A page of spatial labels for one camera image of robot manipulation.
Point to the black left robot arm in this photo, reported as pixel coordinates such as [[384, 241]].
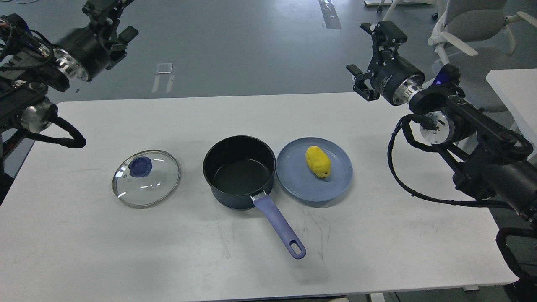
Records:
[[31, 65]]

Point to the dark blue saucepan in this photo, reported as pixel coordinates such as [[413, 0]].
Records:
[[240, 171]]

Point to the white side table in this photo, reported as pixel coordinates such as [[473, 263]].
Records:
[[517, 89]]

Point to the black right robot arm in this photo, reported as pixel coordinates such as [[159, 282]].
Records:
[[489, 161]]

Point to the yellow potato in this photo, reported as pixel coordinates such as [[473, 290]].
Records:
[[318, 162]]

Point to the blue plate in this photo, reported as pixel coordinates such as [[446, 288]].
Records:
[[297, 179]]

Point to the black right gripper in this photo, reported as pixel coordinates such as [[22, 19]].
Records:
[[387, 71]]

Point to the grey white office chair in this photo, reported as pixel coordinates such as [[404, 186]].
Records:
[[463, 21]]

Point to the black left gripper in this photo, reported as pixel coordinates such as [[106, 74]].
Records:
[[84, 45]]

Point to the glass lid with blue knob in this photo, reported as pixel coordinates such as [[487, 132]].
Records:
[[146, 178]]

